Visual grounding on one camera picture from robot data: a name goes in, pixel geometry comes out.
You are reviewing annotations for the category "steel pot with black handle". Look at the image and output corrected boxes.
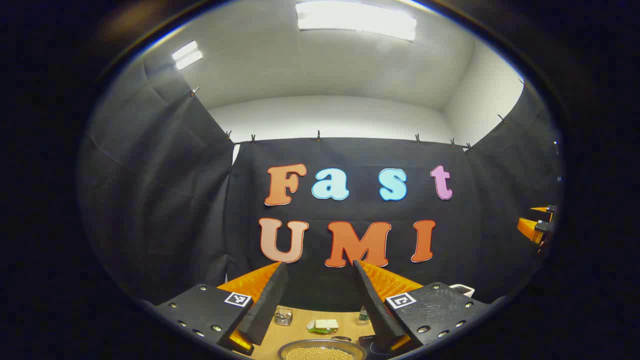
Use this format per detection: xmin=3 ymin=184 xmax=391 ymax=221
xmin=277 ymin=336 xmax=368 ymax=360

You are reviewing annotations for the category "sandwich with lettuce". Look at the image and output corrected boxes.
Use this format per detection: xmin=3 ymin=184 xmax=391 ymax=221
xmin=306 ymin=318 xmax=340 ymax=335

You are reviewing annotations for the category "row of small cloth clips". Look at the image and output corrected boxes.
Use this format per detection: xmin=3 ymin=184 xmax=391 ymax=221
xmin=190 ymin=86 xmax=507 ymax=151

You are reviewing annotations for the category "large ceiling light panel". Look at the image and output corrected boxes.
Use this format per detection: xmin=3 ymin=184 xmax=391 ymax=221
xmin=295 ymin=0 xmax=418 ymax=42

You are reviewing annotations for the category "small ceiling light panel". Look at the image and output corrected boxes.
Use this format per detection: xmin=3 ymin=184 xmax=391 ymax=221
xmin=171 ymin=40 xmax=204 ymax=71

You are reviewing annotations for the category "pile of yellow soybeans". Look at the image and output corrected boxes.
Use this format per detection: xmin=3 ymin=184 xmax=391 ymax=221
xmin=285 ymin=347 xmax=355 ymax=360

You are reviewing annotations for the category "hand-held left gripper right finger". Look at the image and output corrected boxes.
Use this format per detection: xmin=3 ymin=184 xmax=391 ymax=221
xmin=352 ymin=259 xmax=508 ymax=357

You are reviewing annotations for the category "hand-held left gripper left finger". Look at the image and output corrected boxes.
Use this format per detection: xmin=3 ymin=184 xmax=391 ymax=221
xmin=142 ymin=261 xmax=290 ymax=357

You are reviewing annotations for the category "black induction cooktop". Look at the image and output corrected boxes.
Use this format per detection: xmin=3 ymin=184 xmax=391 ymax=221
xmin=358 ymin=334 xmax=401 ymax=358

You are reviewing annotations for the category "black backdrop cloth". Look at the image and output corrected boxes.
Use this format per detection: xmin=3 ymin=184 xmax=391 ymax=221
xmin=77 ymin=52 xmax=566 ymax=313

